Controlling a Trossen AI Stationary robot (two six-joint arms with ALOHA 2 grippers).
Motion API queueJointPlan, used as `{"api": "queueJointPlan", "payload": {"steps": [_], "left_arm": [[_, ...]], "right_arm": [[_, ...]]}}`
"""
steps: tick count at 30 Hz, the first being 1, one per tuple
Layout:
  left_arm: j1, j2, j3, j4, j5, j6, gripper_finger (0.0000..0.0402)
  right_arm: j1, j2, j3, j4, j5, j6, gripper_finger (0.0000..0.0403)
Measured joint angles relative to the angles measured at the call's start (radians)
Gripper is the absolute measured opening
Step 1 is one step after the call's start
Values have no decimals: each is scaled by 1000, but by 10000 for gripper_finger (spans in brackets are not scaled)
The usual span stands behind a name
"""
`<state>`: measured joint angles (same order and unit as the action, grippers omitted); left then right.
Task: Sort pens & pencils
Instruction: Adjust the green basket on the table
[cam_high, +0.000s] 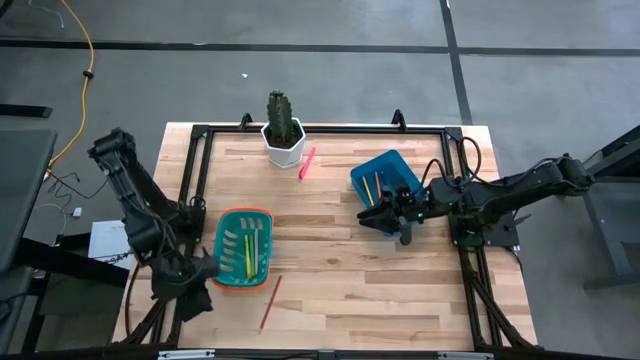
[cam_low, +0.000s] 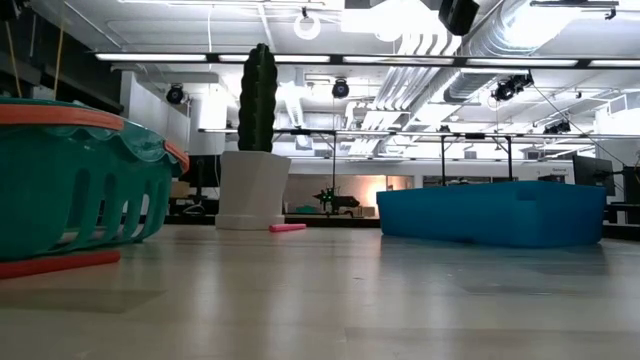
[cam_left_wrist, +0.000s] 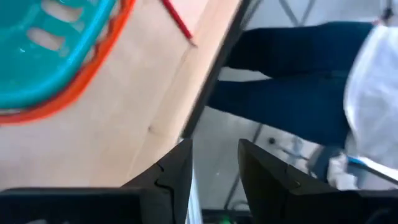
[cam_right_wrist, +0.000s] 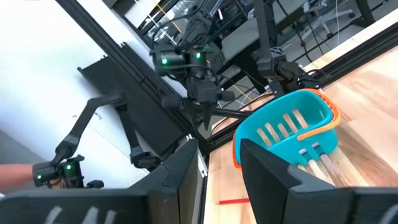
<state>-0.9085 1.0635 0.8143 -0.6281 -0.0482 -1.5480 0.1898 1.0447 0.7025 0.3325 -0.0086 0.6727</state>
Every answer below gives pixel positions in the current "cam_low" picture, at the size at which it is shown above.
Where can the bright pink pen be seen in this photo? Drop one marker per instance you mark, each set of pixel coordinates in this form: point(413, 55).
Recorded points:
point(287, 227)

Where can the red pencil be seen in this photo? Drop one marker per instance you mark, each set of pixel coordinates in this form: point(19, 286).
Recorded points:
point(60, 264)

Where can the black background robot arm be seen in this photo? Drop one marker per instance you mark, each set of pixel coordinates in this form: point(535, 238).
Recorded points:
point(337, 201)

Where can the small teal bin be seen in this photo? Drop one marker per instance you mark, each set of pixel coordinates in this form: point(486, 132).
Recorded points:
point(305, 209)

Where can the cardboard box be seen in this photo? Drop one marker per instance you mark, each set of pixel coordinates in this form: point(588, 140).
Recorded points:
point(367, 211)

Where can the white plant pot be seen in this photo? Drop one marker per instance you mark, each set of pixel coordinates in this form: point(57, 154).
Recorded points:
point(252, 190)

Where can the green cactus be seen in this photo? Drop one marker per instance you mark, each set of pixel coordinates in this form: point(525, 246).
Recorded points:
point(257, 100)

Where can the black monitor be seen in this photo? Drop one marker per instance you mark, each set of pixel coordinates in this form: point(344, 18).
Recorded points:
point(593, 175)
point(200, 172)

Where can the LED light strip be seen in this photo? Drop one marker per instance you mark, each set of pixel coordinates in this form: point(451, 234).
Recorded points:
point(300, 58)
point(150, 57)
point(615, 63)
point(522, 62)

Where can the black metal stand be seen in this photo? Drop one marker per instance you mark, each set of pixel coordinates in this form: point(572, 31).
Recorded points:
point(442, 160)

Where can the blue plastic tray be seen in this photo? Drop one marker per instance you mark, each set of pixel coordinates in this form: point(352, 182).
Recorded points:
point(490, 215)

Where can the black ceiling fixture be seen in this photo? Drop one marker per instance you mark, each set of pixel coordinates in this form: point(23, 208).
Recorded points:
point(556, 127)
point(512, 86)

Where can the teal basket orange rim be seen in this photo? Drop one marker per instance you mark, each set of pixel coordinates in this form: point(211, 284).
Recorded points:
point(50, 190)

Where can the black aluminium frame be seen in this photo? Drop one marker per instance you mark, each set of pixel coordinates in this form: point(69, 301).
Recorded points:
point(325, 221)

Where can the black ceiling camera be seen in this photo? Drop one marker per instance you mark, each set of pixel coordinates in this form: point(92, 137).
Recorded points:
point(340, 88)
point(175, 94)

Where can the silver ceiling duct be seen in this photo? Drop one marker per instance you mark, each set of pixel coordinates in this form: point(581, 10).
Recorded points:
point(500, 45)

